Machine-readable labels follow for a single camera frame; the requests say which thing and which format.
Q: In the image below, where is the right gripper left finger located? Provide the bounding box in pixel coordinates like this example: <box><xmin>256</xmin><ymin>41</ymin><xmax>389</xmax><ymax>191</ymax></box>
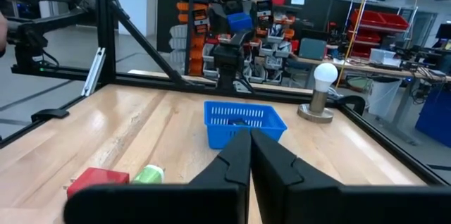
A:
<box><xmin>190</xmin><ymin>128</ymin><xmax>252</xmax><ymax>186</ymax></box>

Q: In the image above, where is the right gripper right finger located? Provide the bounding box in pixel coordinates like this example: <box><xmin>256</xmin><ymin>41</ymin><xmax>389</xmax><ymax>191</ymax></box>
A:
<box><xmin>250</xmin><ymin>129</ymin><xmax>345</xmax><ymax>188</ymax></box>

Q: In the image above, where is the green and white charger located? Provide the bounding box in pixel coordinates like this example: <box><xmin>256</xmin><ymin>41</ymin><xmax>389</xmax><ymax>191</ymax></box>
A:
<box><xmin>131</xmin><ymin>163</ymin><xmax>166</xmax><ymax>185</ymax></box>

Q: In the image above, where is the red wall charger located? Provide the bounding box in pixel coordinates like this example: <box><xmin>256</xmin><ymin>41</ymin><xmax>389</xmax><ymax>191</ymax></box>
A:
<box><xmin>63</xmin><ymin>166</ymin><xmax>130</xmax><ymax>200</ymax></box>

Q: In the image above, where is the shelf with orange bins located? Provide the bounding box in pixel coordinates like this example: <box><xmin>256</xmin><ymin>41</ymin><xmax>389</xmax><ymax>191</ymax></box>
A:
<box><xmin>168</xmin><ymin>0</ymin><xmax>300</xmax><ymax>86</ymax></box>

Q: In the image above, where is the blue slotted plastic basket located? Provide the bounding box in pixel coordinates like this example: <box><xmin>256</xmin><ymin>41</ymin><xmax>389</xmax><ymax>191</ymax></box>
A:
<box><xmin>203</xmin><ymin>100</ymin><xmax>288</xmax><ymax>150</ymax></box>

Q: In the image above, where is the grey blue box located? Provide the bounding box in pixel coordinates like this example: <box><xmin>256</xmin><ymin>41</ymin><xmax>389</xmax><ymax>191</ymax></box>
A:
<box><xmin>298</xmin><ymin>37</ymin><xmax>328</xmax><ymax>61</ymax></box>

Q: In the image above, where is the white bulb table lamp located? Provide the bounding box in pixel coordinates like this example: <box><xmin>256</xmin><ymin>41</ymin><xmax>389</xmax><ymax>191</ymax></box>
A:
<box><xmin>297</xmin><ymin>62</ymin><xmax>339</xmax><ymax>125</ymax></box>

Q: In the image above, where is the black table clamp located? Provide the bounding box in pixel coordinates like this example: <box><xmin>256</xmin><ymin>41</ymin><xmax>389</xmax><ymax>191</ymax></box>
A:
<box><xmin>30</xmin><ymin>108</ymin><xmax>70</xmax><ymax>124</ymax></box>
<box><xmin>337</xmin><ymin>94</ymin><xmax>367</xmax><ymax>116</ymax></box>

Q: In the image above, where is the rack with red bins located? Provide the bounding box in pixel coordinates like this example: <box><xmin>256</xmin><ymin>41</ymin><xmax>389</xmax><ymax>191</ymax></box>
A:
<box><xmin>348</xmin><ymin>8</ymin><xmax>410</xmax><ymax>59</ymax></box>

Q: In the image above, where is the white waste bin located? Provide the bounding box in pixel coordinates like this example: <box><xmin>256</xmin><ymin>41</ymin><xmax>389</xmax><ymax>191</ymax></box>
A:
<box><xmin>367</xmin><ymin>77</ymin><xmax>402</xmax><ymax>118</ymax></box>

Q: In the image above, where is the background wooden workbench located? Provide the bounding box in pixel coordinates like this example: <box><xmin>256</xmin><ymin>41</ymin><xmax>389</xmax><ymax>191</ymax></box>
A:
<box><xmin>290</xmin><ymin>53</ymin><xmax>451</xmax><ymax>84</ymax></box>

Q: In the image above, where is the blue cabinet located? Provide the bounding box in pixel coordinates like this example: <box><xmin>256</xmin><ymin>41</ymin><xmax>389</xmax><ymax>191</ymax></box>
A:
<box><xmin>414</xmin><ymin>86</ymin><xmax>451</xmax><ymax>149</ymax></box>

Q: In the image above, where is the black computer monitor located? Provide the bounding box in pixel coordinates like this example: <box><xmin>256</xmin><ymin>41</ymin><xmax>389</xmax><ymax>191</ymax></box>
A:
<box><xmin>435</xmin><ymin>23</ymin><xmax>451</xmax><ymax>51</ymax></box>

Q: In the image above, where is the person's hand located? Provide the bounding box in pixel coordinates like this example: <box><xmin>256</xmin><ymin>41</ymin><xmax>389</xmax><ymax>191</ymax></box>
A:
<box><xmin>0</xmin><ymin>11</ymin><xmax>8</xmax><ymax>58</ymax></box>

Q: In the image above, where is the yellow hanging cable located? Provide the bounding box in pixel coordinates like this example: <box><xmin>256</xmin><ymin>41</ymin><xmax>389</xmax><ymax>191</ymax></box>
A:
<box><xmin>334</xmin><ymin>0</ymin><xmax>371</xmax><ymax>89</ymax></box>

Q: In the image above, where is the silver aluminium bracket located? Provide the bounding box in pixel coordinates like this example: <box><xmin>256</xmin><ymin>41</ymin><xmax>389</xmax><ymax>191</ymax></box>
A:
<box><xmin>80</xmin><ymin>46</ymin><xmax>106</xmax><ymax>98</ymax></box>

